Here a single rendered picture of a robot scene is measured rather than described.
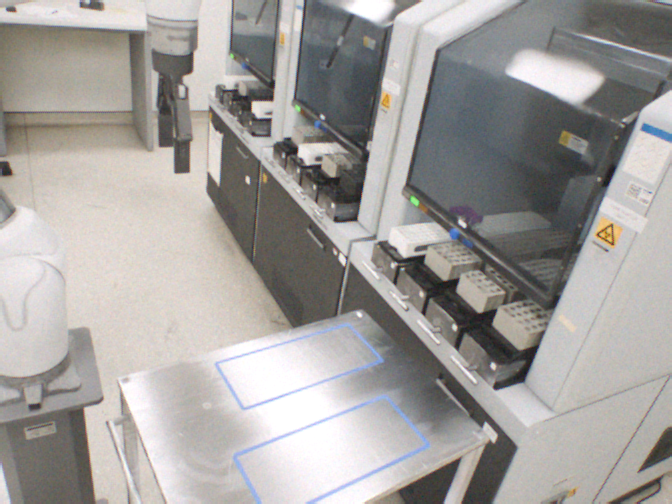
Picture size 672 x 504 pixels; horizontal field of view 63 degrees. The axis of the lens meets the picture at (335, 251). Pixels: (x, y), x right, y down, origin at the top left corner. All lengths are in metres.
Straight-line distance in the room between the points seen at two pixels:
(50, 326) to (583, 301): 1.11
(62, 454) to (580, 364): 1.19
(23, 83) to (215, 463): 4.10
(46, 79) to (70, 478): 3.70
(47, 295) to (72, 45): 3.68
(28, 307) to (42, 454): 0.39
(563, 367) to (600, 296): 0.20
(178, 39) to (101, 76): 3.80
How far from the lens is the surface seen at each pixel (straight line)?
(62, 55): 4.80
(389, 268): 1.68
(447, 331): 1.51
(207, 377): 1.18
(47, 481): 1.55
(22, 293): 1.22
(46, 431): 1.42
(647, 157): 1.18
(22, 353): 1.28
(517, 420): 1.40
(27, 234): 1.38
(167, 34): 1.06
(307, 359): 1.23
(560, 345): 1.37
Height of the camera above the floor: 1.64
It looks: 30 degrees down
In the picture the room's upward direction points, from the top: 10 degrees clockwise
